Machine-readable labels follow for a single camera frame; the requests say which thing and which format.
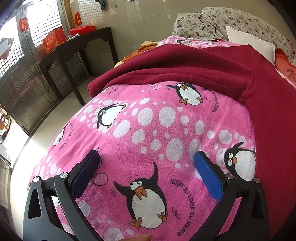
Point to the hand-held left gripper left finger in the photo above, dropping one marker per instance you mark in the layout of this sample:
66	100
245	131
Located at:
84	172

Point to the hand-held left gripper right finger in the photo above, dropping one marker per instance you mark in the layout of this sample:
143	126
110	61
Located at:
208	173

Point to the maroon sweater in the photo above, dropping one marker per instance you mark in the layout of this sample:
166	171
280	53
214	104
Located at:
185	64

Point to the orange yellow clothes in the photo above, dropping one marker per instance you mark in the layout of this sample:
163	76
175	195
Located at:
138	52

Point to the person's left hand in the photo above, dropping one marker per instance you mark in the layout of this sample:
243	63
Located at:
138	238

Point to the pink penguin print blanket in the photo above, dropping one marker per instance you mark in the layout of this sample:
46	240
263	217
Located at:
150	129

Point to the metal grille door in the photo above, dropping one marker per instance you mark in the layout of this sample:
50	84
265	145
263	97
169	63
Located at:
23	92

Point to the dark wooden table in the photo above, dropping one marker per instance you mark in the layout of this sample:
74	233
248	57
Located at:
69	47

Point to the red heart cushion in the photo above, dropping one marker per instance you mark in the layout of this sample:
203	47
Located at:
285	66

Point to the tall red cardboard box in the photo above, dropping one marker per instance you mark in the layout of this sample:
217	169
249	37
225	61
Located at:
53	40

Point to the white pillow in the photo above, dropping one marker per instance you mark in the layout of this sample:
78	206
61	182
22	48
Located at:
254	41

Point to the flat red gift box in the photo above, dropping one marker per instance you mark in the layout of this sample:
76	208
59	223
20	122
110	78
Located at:
83	29

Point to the red paper decoration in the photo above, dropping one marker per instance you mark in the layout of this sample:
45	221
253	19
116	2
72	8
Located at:
23	25
77	19

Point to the floral quilt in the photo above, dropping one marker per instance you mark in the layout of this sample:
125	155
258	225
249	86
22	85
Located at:
242	20

